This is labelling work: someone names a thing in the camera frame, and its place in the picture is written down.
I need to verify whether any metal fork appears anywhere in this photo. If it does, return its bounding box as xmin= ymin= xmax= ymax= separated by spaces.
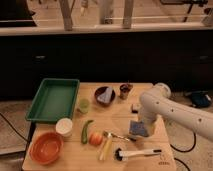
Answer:
xmin=103 ymin=131 xmax=136 ymax=142

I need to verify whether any black cable left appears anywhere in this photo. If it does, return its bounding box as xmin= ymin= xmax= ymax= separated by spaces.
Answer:
xmin=0 ymin=112 xmax=31 ymax=144

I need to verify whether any grey cloth in bowl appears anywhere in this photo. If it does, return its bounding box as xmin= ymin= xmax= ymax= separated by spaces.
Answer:
xmin=98 ymin=87 xmax=113 ymax=103

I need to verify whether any green plastic cup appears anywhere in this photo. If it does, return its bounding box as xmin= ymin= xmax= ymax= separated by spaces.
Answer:
xmin=78 ymin=99 xmax=90 ymax=114

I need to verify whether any blue sponge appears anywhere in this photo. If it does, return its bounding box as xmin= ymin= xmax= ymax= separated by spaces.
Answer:
xmin=129 ymin=121 xmax=149 ymax=137

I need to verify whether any black cable right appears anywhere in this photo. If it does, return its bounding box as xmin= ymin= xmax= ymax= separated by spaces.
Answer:
xmin=170 ymin=103 xmax=201 ymax=171

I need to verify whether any green plastic tray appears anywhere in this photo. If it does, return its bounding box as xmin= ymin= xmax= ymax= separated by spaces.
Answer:
xmin=26 ymin=78 xmax=80 ymax=124

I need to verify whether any dark brown sponge block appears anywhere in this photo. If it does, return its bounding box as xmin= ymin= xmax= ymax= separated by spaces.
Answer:
xmin=131 ymin=104 xmax=140 ymax=114

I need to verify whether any yellow corn toy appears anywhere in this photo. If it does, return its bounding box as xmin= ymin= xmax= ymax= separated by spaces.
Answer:
xmin=98 ymin=133 xmax=112 ymax=161

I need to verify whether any white lidded container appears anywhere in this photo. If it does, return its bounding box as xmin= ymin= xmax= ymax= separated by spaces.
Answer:
xmin=55 ymin=118 xmax=73 ymax=137

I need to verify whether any orange bowl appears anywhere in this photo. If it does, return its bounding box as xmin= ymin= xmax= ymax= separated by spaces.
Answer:
xmin=29 ymin=132 xmax=63 ymax=165

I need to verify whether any black white dish brush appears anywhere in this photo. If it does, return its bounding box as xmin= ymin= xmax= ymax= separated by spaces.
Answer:
xmin=114 ymin=148 xmax=162 ymax=161

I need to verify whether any green pepper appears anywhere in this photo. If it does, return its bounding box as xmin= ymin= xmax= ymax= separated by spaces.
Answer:
xmin=81 ymin=120 xmax=94 ymax=144

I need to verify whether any dark object on floor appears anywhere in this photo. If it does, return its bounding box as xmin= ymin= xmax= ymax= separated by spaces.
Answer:
xmin=189 ymin=92 xmax=212 ymax=108

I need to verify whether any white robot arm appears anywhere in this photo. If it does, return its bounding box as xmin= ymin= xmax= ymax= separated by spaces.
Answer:
xmin=138 ymin=83 xmax=213 ymax=142

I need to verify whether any small brown cup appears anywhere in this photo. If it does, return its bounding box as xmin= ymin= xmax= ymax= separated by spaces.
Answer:
xmin=120 ymin=83 xmax=133 ymax=100

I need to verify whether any dark brown bowl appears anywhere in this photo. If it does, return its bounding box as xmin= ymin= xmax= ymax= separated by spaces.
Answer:
xmin=94 ymin=86 xmax=115 ymax=106

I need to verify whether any black cable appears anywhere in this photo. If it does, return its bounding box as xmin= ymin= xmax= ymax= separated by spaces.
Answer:
xmin=0 ymin=112 xmax=31 ymax=144
xmin=170 ymin=103 xmax=201 ymax=171

